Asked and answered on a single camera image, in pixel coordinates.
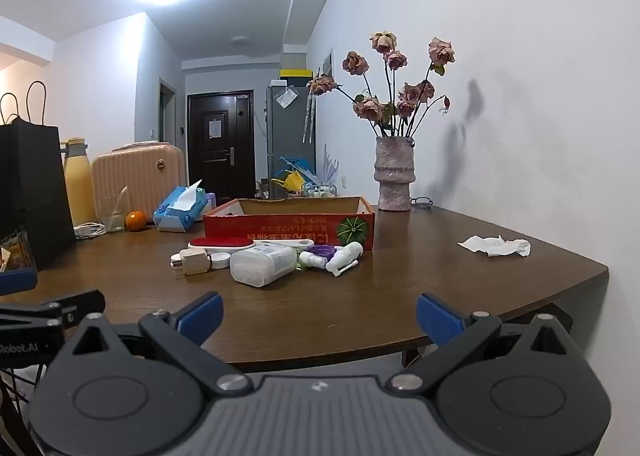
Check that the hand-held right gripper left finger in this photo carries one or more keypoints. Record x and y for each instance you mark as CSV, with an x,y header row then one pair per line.
x,y
202,317

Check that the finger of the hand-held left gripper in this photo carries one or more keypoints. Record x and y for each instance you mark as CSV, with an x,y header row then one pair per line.
x,y
82,307
17,282

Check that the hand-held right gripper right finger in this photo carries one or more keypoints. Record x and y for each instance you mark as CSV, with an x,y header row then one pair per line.
x,y
440,318

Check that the white ribbed bottle cap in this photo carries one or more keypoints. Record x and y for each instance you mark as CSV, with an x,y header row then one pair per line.
x,y
220,262

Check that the red and white lint brush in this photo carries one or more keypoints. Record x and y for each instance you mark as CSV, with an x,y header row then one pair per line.
x,y
220,242

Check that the white pill bottle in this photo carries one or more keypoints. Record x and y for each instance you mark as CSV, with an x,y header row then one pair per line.
x,y
262,263

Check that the white spray bottle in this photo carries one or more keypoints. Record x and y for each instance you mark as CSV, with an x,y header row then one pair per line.
x,y
345,256

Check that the red cardboard box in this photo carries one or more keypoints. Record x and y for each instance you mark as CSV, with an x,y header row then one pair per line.
x,y
280,231

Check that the white tube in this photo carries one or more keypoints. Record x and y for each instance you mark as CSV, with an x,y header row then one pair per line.
x,y
300,244

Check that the small white dropper bottle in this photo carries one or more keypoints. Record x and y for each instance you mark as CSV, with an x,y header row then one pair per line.
x,y
315,260

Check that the colourful snack packet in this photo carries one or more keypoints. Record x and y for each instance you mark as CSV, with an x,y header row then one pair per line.
x,y
15,251

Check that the crumpled white tissue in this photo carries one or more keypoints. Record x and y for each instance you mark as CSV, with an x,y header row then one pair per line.
x,y
492,246

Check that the clear glass with straw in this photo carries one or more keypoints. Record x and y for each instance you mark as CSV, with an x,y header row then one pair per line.
x,y
112,221

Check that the orange fruit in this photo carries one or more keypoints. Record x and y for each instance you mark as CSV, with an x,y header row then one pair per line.
x,y
135,221

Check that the blue tissue pack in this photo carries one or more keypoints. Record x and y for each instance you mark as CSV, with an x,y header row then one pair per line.
x,y
177,213

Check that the black paper bag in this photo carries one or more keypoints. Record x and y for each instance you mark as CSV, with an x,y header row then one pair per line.
x,y
30,176

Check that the yellow thermos bottle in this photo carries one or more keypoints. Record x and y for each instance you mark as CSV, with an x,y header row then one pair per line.
x,y
80,186

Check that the black eyeglasses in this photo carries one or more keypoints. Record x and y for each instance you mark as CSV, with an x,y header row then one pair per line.
x,y
421,202

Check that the pink ribbed suitcase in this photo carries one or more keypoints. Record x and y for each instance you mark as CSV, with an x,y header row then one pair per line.
x,y
140,171

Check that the pink textured vase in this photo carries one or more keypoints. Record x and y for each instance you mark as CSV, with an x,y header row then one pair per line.
x,y
395,176

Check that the dark entrance door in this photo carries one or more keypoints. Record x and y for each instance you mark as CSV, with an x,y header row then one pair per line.
x,y
220,166

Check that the blue and yellow toy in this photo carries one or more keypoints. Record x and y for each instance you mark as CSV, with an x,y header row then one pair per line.
x,y
294,179

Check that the grey refrigerator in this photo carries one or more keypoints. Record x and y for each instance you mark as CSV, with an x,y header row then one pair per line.
x,y
287,136

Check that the grey side door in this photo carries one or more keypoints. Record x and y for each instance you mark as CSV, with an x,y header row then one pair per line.
x,y
167,111

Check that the dried pink roses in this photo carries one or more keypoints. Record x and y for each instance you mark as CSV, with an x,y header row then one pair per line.
x,y
370,108

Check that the hanging clear umbrella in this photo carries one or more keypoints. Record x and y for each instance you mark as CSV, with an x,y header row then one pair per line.
x,y
309,116

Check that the clear plastic bag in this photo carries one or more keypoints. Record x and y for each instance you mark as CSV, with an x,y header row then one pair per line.
x,y
286,98

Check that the yellow box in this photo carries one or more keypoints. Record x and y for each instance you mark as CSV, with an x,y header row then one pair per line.
x,y
296,73

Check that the small ceiling lamp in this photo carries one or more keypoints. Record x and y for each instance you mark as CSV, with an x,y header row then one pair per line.
x,y
239,40

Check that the framed wall picture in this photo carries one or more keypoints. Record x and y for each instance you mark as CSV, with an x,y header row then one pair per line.
x,y
328,62

